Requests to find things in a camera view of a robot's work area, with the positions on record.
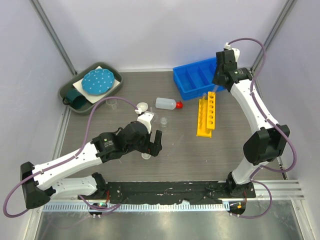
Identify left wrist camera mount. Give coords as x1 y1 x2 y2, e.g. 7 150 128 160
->
135 110 153 133

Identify left aluminium frame post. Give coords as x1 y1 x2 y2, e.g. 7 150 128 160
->
29 0 77 76

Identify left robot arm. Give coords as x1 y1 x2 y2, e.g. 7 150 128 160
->
20 121 162 210

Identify clear glass beaker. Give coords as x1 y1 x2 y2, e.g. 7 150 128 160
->
105 98 118 110

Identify small translucent plastic cup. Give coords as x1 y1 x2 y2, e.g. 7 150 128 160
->
141 153 151 160

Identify white slotted cable duct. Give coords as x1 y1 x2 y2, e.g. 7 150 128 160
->
42 201 230 212

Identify aluminium frame post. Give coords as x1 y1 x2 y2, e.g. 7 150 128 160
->
251 0 297 73
29 0 77 76

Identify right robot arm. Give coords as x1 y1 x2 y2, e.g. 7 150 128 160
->
212 47 290 198

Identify large clear test tube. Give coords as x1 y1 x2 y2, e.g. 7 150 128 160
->
201 92 207 100

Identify grey-green plastic tray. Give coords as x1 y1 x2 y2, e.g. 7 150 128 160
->
58 61 124 116

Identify thin clear test tube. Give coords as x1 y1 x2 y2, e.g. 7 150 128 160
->
211 85 219 98

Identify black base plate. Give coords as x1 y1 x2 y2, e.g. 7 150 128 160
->
82 181 256 205

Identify small white ceramic dish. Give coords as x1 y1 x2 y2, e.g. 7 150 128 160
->
135 102 149 114

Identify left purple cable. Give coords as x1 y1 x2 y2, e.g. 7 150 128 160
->
4 96 140 218

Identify white square board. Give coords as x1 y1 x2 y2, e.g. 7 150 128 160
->
72 66 120 104

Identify blue divided plastic bin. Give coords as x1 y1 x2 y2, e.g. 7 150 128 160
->
172 57 217 101

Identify white squeeze bottle red cap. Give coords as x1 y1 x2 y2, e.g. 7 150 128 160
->
155 97 184 110

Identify right aluminium frame post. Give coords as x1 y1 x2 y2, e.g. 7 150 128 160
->
251 0 297 73

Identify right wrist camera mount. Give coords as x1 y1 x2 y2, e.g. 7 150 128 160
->
223 42 240 62

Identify yellow test tube rack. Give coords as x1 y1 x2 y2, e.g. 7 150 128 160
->
196 91 216 138

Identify blue dotted plate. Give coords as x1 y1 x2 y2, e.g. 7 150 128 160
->
81 68 115 96

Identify dark green mug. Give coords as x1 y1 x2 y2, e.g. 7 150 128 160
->
62 89 87 110

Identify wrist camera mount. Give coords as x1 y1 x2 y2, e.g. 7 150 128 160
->
135 110 153 133
223 42 240 62

